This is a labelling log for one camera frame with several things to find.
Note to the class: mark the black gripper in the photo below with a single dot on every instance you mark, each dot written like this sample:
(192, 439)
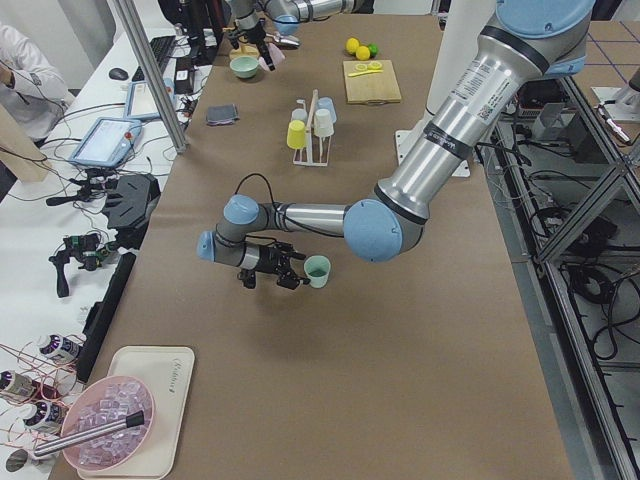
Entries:
(264, 259)
(248, 31)

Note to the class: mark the green plastic cup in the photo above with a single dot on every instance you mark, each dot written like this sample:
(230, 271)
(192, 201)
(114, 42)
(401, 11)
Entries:
(317, 268)

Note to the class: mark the pink plastic cup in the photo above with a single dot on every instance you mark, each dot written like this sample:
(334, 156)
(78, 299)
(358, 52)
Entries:
(276, 54)

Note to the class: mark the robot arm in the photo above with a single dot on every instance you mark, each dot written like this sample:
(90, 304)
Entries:
(521, 41)
(285, 16)

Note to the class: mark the grey plastic cup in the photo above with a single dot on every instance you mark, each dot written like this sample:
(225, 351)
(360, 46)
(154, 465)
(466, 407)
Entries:
(299, 114)

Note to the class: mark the blue plastic cup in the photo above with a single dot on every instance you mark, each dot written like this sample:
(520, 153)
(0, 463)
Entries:
(327, 103)

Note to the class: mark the yellow plastic cup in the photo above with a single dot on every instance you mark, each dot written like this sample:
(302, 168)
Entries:
(296, 134)

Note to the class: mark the white plastic cup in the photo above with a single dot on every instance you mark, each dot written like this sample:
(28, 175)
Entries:
(323, 123)

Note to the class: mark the light green bowl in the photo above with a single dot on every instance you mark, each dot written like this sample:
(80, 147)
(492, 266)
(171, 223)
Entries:
(244, 67)

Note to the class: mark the metal scoop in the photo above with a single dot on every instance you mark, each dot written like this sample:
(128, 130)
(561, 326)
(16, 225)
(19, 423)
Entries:
(284, 41)

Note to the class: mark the grey folded cloth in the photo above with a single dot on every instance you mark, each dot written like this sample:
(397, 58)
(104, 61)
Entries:
(222, 115)

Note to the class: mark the whole yellow lemon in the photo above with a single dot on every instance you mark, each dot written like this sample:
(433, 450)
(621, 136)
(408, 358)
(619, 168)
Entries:
(351, 45)

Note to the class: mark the yellow plastic knife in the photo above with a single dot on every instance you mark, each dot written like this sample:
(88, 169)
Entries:
(363, 73)

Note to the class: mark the green lime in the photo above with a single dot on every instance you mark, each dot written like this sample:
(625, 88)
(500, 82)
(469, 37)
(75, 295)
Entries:
(373, 49)

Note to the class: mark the bamboo cutting board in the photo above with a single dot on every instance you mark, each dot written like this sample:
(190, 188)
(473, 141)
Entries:
(372, 89)

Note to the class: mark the cream plastic tray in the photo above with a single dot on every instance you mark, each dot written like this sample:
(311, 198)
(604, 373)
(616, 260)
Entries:
(166, 372)

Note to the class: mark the blue teach pendant tablet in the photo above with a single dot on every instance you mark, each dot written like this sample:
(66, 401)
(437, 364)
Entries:
(107, 143)

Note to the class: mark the pink bowl of ice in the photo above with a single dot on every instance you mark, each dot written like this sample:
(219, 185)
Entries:
(110, 399)

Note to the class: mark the white wire cup holder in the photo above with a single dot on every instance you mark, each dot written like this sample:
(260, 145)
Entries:
(316, 153)

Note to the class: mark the aluminium frame post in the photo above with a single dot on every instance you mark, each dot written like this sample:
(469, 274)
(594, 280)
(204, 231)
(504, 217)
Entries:
(136, 34)

